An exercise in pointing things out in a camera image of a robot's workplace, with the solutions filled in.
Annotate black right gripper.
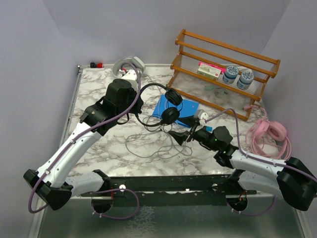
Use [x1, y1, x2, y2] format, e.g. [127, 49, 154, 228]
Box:
[168, 114, 219, 151]

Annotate black headphones with cable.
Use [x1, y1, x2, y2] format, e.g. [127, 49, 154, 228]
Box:
[135, 83, 183, 127]

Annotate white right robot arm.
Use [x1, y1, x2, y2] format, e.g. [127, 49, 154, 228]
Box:
[168, 126, 317, 211]

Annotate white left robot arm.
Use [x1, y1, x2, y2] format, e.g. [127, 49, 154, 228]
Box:
[23, 79, 141, 210]

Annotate blue plastic board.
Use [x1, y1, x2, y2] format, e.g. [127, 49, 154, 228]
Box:
[150, 95, 199, 119]

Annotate blue black marker pen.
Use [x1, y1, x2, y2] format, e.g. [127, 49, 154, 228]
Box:
[205, 126, 213, 132]

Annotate red black emergency button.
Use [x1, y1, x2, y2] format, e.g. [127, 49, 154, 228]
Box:
[90, 62, 104, 68]

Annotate clear tape roll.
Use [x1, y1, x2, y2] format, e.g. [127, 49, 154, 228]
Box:
[213, 87, 229, 104]

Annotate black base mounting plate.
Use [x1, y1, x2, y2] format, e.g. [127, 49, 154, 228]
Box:
[82, 175, 246, 207]

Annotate white green cardboard box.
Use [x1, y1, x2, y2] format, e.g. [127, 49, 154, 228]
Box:
[197, 63, 221, 80]

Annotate wooden two-tier rack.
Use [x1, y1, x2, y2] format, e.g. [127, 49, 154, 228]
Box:
[168, 29, 280, 120]

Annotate blue white jar left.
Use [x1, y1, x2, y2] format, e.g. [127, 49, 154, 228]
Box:
[222, 65, 239, 84]

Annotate blue white jar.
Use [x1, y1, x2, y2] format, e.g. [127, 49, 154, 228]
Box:
[237, 71, 254, 90]
[222, 65, 239, 84]

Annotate blue white jar right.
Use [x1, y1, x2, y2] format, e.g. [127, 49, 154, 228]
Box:
[237, 71, 254, 90]

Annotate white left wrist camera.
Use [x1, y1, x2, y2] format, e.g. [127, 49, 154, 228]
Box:
[121, 69, 139, 91]

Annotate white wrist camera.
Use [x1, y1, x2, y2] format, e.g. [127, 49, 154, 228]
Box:
[194, 109, 209, 125]
[121, 69, 139, 91]

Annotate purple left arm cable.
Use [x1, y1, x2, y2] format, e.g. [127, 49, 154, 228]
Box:
[27, 61, 142, 220]

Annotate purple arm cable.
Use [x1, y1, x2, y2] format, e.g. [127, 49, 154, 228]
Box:
[204, 107, 317, 217]
[27, 61, 142, 220]

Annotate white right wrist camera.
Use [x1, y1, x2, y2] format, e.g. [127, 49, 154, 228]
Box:
[194, 109, 209, 125]

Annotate grey white headphones with cable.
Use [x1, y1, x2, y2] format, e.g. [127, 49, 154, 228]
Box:
[111, 57, 193, 159]

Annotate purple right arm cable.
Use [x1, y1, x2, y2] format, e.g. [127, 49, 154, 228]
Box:
[204, 107, 317, 217]

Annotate pink headphones with cable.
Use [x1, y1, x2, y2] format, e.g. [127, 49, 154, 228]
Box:
[244, 105, 292, 161]

